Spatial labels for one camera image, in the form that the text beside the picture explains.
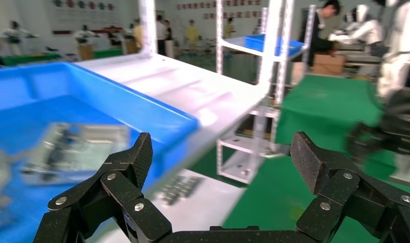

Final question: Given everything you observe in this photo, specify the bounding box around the white background shelf rack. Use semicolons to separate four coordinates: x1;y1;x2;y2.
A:
216;0;317;85

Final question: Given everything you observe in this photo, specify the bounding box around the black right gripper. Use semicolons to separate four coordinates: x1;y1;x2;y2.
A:
347;91;410;163

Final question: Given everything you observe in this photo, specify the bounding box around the person in dark jacket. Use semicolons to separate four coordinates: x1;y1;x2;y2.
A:
294;0;342;64

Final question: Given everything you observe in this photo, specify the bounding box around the brown cardboard box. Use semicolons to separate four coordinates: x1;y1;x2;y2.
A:
313;53;347;75

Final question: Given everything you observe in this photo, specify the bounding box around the large blue plastic bin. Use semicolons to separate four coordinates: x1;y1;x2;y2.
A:
0;62;199;243

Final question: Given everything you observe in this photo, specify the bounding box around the person in dark shirt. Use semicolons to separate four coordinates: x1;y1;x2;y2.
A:
164;20;175;58

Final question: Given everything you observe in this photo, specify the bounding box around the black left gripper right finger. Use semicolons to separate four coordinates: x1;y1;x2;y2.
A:
290;131;410;243

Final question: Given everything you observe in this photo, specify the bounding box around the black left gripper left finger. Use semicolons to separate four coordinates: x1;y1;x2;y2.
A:
33;132;172;243

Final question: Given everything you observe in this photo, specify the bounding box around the small blue plastic bin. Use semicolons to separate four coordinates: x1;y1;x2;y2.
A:
243;33;306;57

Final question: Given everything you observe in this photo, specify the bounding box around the white humanoid robot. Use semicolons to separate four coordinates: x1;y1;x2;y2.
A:
73;24;100;61
0;20;36;56
329;4;385;46

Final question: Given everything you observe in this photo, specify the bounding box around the notched metal rail strip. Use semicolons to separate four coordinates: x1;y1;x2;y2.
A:
163;187;194;200
159;192;189;206
173;177;204;188
170;181;200;193

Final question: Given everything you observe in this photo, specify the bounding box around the green table cloth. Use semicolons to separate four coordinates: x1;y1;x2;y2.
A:
275;74;385;155
222;147;410;243

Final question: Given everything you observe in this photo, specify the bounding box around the metal plate with raised rim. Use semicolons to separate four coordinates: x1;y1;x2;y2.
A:
20;122;131;186

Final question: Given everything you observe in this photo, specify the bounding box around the person in white shirt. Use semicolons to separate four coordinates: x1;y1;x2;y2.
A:
155;15;167;56

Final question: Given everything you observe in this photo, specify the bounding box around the person in yellow shirt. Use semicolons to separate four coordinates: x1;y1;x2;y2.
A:
186;19;199;51
224;17;236;39

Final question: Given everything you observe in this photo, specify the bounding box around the white paper sheet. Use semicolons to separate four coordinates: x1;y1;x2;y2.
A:
91;169;246;243

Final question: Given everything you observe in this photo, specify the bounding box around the person in orange shirt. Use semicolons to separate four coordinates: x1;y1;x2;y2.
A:
133;18;144;54

